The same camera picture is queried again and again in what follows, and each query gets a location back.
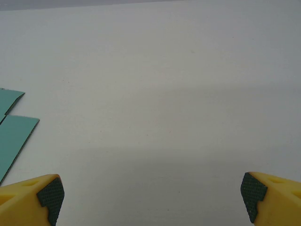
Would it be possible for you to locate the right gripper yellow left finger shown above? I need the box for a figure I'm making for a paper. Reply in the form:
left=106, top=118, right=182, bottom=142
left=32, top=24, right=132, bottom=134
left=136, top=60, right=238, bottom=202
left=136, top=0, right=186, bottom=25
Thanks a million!
left=0, top=173, right=65, bottom=226

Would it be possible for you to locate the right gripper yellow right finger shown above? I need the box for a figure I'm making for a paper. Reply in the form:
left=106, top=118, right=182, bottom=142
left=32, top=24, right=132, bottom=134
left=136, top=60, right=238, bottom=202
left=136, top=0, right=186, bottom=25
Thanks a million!
left=240, top=171, right=301, bottom=226

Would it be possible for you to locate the teal corrugated cardboard box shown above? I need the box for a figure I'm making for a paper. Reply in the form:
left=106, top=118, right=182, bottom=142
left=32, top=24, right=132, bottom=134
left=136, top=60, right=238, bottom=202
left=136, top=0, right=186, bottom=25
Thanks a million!
left=0, top=88, right=40, bottom=186

